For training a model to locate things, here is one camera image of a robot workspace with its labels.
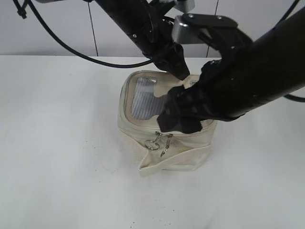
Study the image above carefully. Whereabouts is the cream fabric zipper bag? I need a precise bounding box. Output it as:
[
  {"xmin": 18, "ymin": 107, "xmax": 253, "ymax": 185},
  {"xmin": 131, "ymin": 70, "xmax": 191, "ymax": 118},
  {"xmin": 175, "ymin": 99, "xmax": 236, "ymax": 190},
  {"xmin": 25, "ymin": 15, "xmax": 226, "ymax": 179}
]
[{"xmin": 118, "ymin": 71, "xmax": 217, "ymax": 177}]

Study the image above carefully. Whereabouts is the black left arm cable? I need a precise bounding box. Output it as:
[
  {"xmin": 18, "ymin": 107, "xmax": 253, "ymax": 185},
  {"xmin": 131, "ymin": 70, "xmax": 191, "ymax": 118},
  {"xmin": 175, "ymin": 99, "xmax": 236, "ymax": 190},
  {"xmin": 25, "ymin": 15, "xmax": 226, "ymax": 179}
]
[{"xmin": 11, "ymin": 0, "xmax": 153, "ymax": 69}]

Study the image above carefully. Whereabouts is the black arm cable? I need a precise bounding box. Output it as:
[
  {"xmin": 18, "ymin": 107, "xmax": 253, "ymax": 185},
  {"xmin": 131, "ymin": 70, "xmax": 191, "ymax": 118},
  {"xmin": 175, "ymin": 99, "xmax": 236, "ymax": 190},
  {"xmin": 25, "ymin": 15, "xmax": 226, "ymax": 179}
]
[
  {"xmin": 11, "ymin": 0, "xmax": 153, "ymax": 69},
  {"xmin": 282, "ymin": 92, "xmax": 305, "ymax": 103}
]

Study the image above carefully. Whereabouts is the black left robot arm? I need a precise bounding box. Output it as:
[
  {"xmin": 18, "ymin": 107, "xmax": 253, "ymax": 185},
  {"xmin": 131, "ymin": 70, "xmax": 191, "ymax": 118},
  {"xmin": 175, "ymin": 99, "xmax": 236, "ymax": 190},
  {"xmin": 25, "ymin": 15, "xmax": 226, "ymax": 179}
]
[{"xmin": 97, "ymin": 0, "xmax": 190, "ymax": 80}]

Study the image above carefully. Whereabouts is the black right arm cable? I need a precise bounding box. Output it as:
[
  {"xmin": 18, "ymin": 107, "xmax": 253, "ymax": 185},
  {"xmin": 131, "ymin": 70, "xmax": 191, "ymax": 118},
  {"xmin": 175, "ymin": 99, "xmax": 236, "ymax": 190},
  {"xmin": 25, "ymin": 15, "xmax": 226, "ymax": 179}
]
[{"xmin": 282, "ymin": 92, "xmax": 305, "ymax": 103}]

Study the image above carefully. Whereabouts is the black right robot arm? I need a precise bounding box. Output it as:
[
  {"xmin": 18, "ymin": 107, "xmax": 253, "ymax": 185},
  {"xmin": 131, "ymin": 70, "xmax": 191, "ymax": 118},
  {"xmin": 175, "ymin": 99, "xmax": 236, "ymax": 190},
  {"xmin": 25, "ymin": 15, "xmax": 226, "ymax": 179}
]
[{"xmin": 157, "ymin": 9, "xmax": 305, "ymax": 134}]

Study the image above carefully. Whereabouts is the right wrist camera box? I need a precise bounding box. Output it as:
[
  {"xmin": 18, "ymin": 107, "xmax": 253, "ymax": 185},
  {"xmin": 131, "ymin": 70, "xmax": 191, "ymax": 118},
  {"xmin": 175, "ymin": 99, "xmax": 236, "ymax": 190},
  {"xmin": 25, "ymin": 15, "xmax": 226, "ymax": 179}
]
[{"xmin": 172, "ymin": 13, "xmax": 238, "ymax": 44}]

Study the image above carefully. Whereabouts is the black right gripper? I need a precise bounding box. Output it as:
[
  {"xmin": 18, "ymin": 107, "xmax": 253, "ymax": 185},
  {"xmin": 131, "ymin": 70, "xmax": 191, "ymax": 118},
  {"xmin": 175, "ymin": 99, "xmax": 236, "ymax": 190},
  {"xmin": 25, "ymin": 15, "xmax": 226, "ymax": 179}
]
[{"xmin": 156, "ymin": 87, "xmax": 229, "ymax": 135}]

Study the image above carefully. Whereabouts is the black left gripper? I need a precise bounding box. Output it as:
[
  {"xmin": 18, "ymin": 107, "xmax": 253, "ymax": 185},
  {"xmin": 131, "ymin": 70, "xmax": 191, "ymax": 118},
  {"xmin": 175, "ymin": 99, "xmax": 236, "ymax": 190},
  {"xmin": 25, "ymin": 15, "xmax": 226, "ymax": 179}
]
[{"xmin": 152, "ymin": 44, "xmax": 190, "ymax": 81}]

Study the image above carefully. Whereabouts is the metal zipper pull ring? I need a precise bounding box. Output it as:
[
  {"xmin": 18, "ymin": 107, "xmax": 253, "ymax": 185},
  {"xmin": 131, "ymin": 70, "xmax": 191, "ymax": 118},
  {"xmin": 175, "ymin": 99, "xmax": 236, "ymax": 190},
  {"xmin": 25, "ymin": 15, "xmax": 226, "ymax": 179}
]
[{"xmin": 144, "ymin": 133, "xmax": 165, "ymax": 151}]

